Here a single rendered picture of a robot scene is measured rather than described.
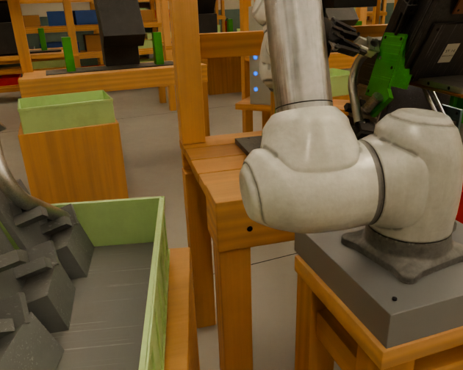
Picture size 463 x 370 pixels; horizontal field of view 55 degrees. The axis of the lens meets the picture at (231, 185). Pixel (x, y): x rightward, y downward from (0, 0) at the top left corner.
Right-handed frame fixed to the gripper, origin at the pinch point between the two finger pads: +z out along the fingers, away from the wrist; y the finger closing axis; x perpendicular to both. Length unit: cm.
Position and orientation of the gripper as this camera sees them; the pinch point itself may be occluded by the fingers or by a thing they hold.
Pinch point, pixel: (365, 47)
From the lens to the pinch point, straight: 161.1
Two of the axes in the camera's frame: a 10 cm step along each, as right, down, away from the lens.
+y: 0.2, -9.1, 4.1
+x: -4.3, 3.6, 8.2
